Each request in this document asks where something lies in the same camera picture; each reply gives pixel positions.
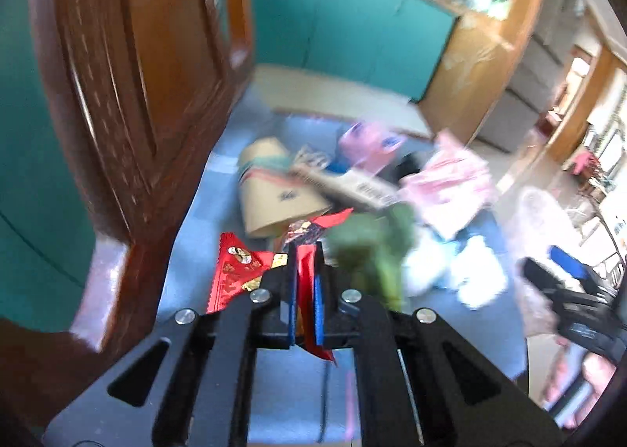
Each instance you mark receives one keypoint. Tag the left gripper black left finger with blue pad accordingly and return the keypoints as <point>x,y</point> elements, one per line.
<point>278,317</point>

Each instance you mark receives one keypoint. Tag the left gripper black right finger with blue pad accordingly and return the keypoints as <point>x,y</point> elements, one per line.
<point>336,305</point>

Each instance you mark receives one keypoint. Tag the red snack wrapper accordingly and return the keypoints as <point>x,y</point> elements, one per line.
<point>239,270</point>

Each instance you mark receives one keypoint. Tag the beige striped paper bag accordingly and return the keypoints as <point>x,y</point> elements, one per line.
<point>271,196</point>

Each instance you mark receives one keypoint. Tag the white printed carton box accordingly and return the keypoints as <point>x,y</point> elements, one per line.
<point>352,187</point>

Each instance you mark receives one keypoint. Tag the large pink plastic bag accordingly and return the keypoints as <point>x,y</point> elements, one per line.
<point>452,187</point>

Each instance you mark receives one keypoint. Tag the white mesh trash basket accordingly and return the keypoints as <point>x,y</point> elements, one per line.
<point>538,223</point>

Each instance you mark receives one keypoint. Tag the teal kitchen cabinets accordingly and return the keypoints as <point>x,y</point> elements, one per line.
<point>46,237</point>

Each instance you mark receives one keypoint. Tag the person's right hand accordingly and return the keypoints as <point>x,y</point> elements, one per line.
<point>570,361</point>

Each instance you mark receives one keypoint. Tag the green crumpled wrapper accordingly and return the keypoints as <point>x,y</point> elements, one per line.
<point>370,247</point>

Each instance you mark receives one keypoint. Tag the white crumpled tissue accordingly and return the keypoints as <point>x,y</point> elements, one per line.
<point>468,268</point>

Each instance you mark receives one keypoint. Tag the pink plastic package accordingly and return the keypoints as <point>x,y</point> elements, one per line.
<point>369,147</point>

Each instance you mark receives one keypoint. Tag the grey refrigerator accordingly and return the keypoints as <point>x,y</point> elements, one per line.
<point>534,85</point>

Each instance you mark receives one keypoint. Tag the brown wooden chair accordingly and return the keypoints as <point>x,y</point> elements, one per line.
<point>139,92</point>

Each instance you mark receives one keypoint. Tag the wooden glass door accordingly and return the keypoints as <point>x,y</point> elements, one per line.
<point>475,68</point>

